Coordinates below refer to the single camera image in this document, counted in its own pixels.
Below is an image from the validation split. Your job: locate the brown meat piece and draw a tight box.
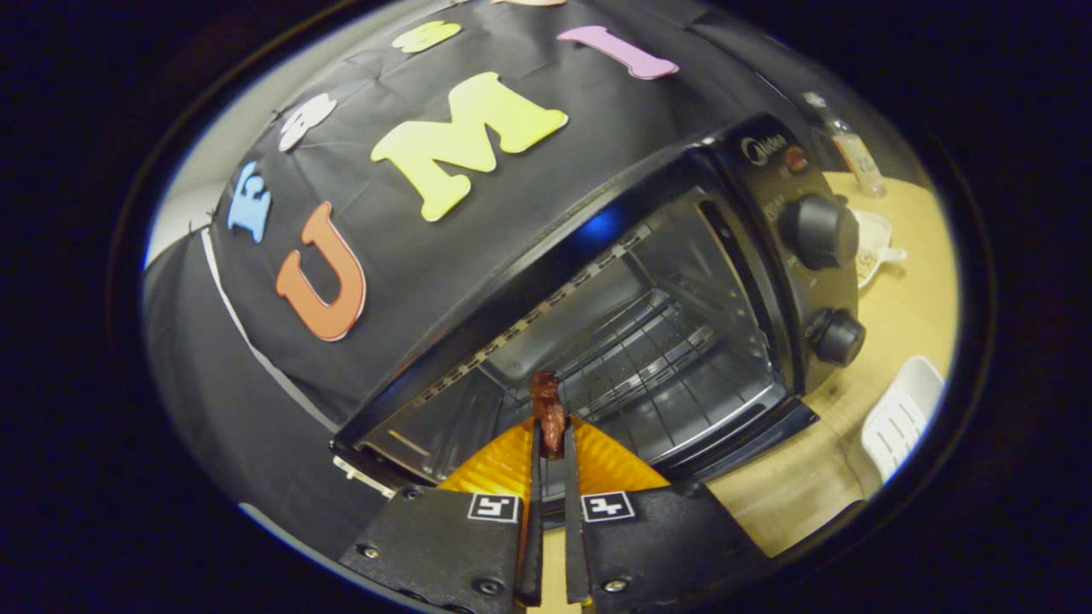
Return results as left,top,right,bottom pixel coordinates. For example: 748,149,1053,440
529,371,568,457

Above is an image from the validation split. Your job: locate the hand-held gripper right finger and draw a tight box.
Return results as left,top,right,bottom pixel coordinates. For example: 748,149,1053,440
561,415,769,614

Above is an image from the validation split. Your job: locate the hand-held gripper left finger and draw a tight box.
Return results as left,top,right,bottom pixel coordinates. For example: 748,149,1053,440
340,415,544,614

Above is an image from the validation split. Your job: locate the black toaster oven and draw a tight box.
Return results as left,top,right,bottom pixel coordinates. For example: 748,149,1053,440
331,115,867,500

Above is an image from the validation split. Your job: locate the white rectangular tray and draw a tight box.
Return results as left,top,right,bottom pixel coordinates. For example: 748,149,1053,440
860,356,945,483

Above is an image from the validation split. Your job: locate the small glass bottle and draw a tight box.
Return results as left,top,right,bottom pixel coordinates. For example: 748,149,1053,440
802,91,886,199

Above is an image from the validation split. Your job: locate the white divided seasoning dish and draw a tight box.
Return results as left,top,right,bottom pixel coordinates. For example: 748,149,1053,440
853,209,908,291

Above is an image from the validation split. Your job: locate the metal oven rack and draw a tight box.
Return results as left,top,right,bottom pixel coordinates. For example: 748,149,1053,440
546,290,769,436

